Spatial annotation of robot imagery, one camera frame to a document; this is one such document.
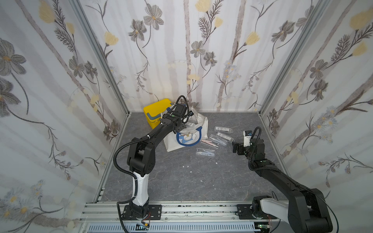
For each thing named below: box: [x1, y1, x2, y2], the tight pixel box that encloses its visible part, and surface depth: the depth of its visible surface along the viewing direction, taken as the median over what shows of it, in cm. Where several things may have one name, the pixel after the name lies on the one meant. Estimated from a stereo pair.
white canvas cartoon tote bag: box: [163, 107, 209, 153], surface depth 97 cm
